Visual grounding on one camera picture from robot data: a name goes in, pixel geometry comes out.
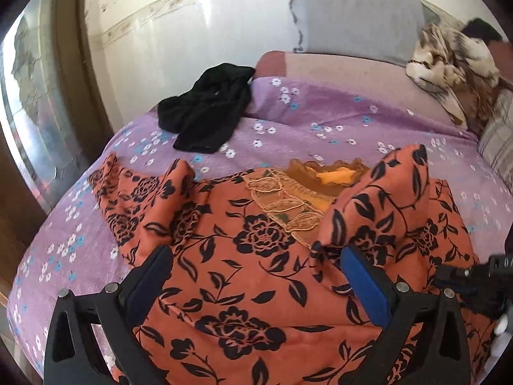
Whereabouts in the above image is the orange black floral garment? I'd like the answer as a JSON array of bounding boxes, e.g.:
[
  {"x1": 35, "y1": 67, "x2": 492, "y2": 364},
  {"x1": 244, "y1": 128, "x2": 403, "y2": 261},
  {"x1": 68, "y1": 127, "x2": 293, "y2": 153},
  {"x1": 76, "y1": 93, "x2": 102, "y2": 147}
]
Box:
[{"x1": 89, "y1": 144, "x2": 478, "y2": 384}]

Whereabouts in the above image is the black clothing pile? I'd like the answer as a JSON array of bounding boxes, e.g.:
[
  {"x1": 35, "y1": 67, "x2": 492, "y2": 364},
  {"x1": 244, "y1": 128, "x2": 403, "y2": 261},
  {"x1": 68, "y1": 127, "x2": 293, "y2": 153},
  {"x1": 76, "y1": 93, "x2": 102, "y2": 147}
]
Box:
[{"x1": 156, "y1": 63, "x2": 256, "y2": 154}]

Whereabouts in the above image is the white gloved hand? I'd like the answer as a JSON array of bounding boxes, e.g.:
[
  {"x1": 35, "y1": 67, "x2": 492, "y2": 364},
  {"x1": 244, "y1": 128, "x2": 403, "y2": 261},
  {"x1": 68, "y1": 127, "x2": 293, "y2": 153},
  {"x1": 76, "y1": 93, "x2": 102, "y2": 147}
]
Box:
[{"x1": 491, "y1": 314, "x2": 512, "y2": 363}]

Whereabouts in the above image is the striped floral cushion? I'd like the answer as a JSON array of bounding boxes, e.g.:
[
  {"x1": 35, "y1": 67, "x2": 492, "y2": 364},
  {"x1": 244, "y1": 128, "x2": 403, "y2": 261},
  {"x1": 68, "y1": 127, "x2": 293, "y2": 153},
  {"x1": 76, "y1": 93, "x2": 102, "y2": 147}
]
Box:
[{"x1": 477, "y1": 90, "x2": 513, "y2": 191}]

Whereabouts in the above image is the pink mattress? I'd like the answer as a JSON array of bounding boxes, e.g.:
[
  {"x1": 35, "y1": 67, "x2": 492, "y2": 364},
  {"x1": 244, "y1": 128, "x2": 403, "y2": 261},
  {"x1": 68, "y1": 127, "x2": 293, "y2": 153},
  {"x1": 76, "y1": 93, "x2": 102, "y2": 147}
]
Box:
[{"x1": 256, "y1": 50, "x2": 454, "y2": 127}]

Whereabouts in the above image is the beige brown patterned cloth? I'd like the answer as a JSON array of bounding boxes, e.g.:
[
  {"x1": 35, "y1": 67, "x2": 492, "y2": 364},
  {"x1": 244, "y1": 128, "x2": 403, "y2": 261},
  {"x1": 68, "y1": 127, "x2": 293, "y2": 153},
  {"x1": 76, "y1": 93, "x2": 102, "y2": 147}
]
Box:
[{"x1": 405, "y1": 23, "x2": 500, "y2": 135}]

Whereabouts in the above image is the dark cloth behind pile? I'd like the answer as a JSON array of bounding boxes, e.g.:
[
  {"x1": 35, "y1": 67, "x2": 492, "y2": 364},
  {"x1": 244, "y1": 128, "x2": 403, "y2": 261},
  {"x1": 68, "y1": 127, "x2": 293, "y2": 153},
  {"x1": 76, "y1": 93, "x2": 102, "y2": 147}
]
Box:
[{"x1": 461, "y1": 17, "x2": 502, "y2": 45}]

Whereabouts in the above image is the purple floral bedsheet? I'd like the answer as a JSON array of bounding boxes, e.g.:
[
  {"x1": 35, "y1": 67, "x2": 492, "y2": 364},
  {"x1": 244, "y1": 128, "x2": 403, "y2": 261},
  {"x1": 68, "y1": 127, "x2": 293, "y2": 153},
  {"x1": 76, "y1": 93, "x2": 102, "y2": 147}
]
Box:
[{"x1": 7, "y1": 77, "x2": 512, "y2": 372}]

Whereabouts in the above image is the grey pillow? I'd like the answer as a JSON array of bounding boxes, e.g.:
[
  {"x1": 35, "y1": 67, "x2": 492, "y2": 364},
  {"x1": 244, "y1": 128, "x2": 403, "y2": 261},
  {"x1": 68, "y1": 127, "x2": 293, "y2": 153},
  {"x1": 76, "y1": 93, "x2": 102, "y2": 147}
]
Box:
[{"x1": 290, "y1": 0, "x2": 440, "y2": 66}]

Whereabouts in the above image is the wooden window frame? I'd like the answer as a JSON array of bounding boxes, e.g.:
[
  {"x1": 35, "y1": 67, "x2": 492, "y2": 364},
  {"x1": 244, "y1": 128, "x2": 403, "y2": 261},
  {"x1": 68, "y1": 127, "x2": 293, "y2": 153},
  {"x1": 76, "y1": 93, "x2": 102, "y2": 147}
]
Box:
[{"x1": 1, "y1": 0, "x2": 113, "y2": 294}]

